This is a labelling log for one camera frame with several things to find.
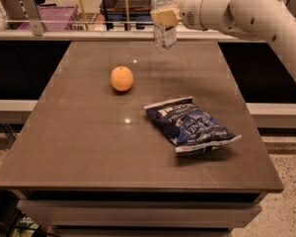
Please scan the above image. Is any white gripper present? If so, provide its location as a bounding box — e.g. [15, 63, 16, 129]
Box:
[150, 0, 234, 31]

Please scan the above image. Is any clear plastic water bottle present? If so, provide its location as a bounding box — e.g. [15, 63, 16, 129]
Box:
[150, 0, 177, 49]

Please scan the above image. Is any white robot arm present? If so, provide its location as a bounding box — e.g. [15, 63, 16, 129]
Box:
[151, 0, 296, 82]

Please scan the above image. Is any orange fruit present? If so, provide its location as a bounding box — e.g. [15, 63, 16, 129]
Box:
[110, 66, 133, 92]

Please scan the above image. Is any purple plastic crate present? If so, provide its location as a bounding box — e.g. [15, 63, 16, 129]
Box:
[18, 5, 80, 32]

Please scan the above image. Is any blue chip bag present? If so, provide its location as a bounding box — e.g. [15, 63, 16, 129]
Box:
[145, 97, 242, 157]

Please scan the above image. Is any brown table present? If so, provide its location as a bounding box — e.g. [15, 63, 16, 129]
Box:
[0, 41, 283, 237]

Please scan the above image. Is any green package under table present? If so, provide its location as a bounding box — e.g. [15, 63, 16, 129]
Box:
[11, 216, 39, 237]

